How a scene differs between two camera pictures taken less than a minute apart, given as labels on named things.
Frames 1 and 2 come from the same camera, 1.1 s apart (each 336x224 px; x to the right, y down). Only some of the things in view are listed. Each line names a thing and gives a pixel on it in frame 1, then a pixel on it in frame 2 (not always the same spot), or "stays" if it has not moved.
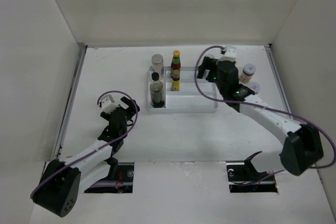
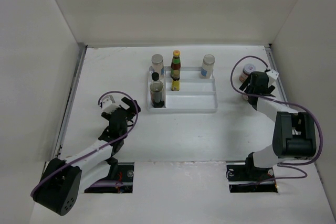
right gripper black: (208, 64) → (243, 86)
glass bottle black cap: (156, 91) stays
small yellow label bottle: (175, 85) stays
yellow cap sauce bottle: (176, 65) stays
